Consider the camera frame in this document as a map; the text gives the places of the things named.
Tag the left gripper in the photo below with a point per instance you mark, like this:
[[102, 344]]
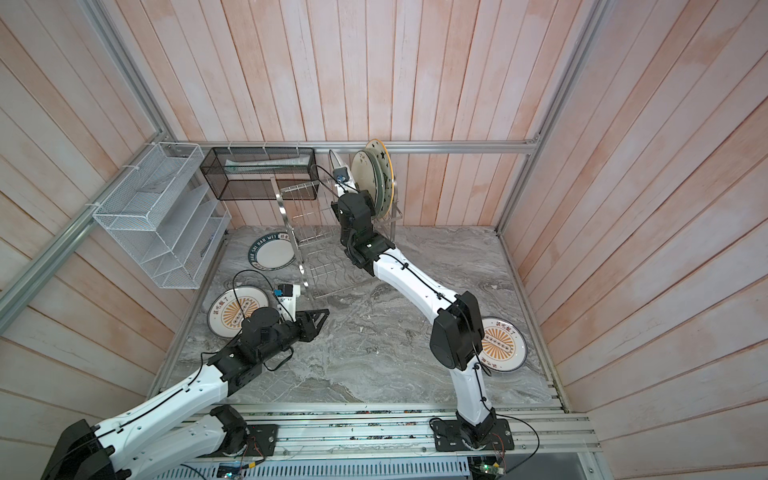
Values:
[[306, 321]]

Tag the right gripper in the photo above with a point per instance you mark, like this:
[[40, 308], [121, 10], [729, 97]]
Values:
[[339, 211]]

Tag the cream floral plate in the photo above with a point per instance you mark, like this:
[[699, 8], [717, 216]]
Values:
[[363, 172]]

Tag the mint green flower plate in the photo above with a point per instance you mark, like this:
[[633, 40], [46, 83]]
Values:
[[382, 181]]

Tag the star pattern orange rim plate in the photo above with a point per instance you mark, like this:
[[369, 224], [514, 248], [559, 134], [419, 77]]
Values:
[[379, 146]]

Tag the white plate green outline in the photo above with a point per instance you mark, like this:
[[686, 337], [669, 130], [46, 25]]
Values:
[[333, 162]]

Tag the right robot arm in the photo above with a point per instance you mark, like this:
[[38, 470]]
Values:
[[457, 328]]

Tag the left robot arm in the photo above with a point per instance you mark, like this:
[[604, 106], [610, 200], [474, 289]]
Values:
[[79, 454]]

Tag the steel two-tier dish rack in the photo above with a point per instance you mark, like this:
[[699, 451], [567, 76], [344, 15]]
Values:
[[315, 233]]

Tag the white plate dark green rim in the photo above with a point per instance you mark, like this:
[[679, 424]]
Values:
[[272, 251]]

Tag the left orange sunburst plate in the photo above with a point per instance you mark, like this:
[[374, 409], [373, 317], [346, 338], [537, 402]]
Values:
[[228, 311]]

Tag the orange sunburst plate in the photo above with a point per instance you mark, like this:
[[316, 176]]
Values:
[[228, 311], [504, 348]]

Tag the right orange sunburst plate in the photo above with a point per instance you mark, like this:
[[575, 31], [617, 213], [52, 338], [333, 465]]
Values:
[[504, 348]]

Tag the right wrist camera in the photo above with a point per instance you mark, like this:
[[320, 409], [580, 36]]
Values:
[[344, 187]]

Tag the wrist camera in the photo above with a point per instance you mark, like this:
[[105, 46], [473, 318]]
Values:
[[344, 187], [286, 296]]

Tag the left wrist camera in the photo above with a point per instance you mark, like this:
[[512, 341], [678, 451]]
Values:
[[286, 296]]

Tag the black mesh wall basket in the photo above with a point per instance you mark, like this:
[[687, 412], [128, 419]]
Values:
[[257, 173]]

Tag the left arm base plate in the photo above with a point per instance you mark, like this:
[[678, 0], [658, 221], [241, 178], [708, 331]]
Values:
[[257, 440]]

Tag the horizontal aluminium wall bar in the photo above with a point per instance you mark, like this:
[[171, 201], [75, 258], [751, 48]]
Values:
[[394, 147]]

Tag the white wire mesh shelf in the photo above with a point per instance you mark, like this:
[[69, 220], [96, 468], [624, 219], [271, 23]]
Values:
[[168, 225]]

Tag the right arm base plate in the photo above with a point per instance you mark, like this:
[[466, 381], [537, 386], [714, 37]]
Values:
[[458, 435]]

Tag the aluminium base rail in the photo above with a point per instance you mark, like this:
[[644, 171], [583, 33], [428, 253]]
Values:
[[351, 430]]

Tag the left aluminium frame bar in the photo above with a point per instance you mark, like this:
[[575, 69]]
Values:
[[39, 271]]

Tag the aluminium frame bar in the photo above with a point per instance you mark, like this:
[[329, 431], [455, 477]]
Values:
[[39, 271], [563, 53]]

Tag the right aluminium frame bar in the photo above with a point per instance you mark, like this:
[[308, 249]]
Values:
[[563, 53]]

